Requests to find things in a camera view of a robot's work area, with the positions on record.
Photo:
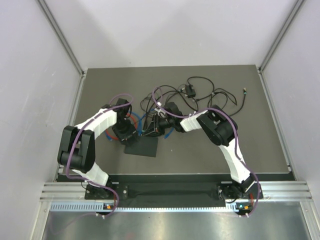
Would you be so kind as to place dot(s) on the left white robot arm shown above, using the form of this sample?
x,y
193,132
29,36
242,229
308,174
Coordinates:
x,y
77,149

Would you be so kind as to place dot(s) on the aluminium profile rail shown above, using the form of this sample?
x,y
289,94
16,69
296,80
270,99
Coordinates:
x,y
276,191

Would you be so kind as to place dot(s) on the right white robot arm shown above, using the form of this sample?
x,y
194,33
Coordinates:
x,y
219,127

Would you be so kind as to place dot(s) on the black power adapter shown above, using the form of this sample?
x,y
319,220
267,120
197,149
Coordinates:
x,y
190,91

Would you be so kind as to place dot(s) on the grey slotted cable duct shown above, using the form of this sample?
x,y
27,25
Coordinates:
x,y
105,207

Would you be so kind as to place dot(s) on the dark grey table mat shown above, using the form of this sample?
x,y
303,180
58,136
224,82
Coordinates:
x,y
191,152

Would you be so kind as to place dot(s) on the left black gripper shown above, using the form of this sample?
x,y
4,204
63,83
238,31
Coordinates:
x,y
131,131

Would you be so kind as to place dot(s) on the black network switch box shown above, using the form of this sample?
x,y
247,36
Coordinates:
x,y
145,146

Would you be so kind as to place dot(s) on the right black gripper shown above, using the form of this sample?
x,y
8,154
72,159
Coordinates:
x,y
155,129

